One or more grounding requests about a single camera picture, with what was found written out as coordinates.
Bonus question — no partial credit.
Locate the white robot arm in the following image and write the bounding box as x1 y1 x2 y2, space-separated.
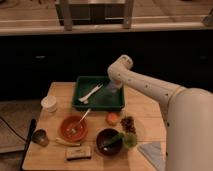
107 55 213 171

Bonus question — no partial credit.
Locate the green plastic tray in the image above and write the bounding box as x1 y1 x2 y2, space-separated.
72 76 125 111

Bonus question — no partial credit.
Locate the rectangular sponge block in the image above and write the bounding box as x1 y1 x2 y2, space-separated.
66 146 91 161

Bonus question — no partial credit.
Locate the white plastic fork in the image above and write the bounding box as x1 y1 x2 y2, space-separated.
78 84 103 104

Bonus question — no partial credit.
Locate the orange fruit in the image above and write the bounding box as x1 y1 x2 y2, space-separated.
106 112 119 126

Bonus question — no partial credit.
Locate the dark red grapes bunch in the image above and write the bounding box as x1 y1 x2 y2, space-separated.
121 116 136 134

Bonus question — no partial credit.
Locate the dark brown bowl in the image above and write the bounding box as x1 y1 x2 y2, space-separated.
96 128 123 156

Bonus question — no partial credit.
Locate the green cucumber toy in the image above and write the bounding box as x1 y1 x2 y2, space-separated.
100 133 124 148

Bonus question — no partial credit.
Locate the green cup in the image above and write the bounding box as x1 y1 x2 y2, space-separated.
123 133 137 149

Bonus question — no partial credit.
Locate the orange bowl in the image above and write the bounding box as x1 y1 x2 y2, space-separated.
59 115 88 142

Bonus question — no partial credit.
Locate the spoon in orange bowl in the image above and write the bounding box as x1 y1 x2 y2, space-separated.
68 108 91 134

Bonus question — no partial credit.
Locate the white paper cup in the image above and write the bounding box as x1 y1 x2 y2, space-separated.
41 96 57 113

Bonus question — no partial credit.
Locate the blue grey cloth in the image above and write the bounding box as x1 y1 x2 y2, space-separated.
137 141 165 171

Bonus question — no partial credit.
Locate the yellow banana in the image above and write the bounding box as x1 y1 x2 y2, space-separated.
55 137 81 147

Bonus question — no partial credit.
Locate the small dark metal cup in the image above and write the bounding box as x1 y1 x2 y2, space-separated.
31 129 49 147

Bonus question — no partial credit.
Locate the wooden chair frame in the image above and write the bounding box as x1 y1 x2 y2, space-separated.
55 0 134 30

